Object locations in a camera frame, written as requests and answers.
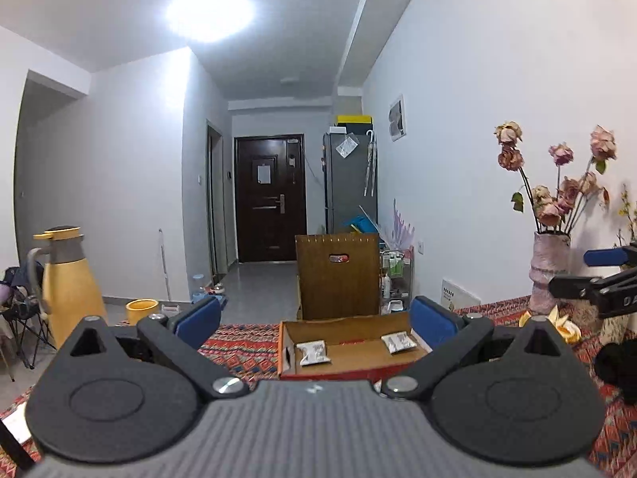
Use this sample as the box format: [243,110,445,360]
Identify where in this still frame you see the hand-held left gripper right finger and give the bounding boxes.
[381,296,578,400]

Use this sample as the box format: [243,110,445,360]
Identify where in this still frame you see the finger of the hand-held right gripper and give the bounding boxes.
[584,241,637,268]
[549,266,637,319]

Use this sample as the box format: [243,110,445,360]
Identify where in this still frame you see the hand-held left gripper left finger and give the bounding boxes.
[60,297,250,400]

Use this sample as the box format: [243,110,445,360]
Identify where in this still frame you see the orange cardboard box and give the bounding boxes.
[277,233,433,380]

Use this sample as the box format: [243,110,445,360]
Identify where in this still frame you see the blue pet bowl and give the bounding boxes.
[190,273,230,310]

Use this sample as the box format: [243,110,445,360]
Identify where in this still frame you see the pink vase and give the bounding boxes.
[528,231,573,312]

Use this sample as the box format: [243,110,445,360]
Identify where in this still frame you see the silver snack packet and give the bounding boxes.
[381,333,418,355]
[296,340,332,366]

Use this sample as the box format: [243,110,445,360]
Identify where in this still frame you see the yellow flower sprig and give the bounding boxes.
[617,184,637,247]

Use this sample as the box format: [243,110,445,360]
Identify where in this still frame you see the red patterned tablecloth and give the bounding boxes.
[0,295,637,478]

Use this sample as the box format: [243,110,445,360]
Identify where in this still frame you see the yellow round tub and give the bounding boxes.
[125,299,160,327]

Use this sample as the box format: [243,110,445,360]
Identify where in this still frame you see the white mop stick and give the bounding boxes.
[158,228,172,304]

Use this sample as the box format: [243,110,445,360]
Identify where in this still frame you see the metal cart with bottles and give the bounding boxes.
[379,246,415,314]

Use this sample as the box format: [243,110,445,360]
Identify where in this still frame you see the purple plastic decoration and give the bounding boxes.
[381,199,416,252]

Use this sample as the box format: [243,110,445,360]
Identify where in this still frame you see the blue plastic bag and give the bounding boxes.
[343,206,381,235]

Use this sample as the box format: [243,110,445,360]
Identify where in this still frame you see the dark brown door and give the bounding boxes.
[234,134,307,264]

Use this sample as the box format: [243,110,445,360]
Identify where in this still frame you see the yellow thermos jug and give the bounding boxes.
[26,226,110,352]

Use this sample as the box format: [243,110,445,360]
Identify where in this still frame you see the bunch of dried roses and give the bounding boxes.
[494,120,619,235]

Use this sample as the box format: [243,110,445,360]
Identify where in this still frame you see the grey fridge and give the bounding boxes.
[323,132,379,235]

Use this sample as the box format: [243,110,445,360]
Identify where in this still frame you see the white umbrella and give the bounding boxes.
[363,129,378,197]

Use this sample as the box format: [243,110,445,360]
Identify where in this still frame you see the dark folding chair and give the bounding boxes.
[0,266,55,384]

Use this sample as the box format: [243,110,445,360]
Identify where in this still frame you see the white paper sheet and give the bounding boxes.
[0,401,33,444]

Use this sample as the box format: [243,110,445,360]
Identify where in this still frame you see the yellow box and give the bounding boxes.
[336,114,374,133]

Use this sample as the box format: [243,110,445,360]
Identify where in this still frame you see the ceiling lamp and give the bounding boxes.
[164,0,257,43]

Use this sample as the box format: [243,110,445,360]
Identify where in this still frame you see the wall picture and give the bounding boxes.
[388,94,408,143]

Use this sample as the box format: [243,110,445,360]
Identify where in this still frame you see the black cable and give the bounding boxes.
[0,417,37,474]

